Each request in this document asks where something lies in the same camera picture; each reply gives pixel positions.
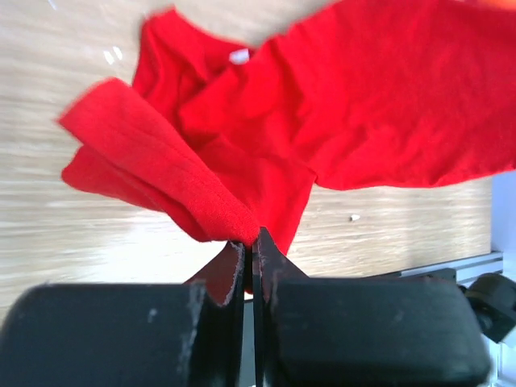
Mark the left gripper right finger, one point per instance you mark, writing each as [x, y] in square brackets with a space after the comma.
[373, 331]

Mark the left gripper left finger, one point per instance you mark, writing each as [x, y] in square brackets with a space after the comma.
[129, 334]

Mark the aluminium rail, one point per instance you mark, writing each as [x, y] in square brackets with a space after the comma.
[467, 269]

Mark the red t shirt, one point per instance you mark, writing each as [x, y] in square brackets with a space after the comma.
[227, 139]

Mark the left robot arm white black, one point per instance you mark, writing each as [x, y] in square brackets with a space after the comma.
[489, 306]

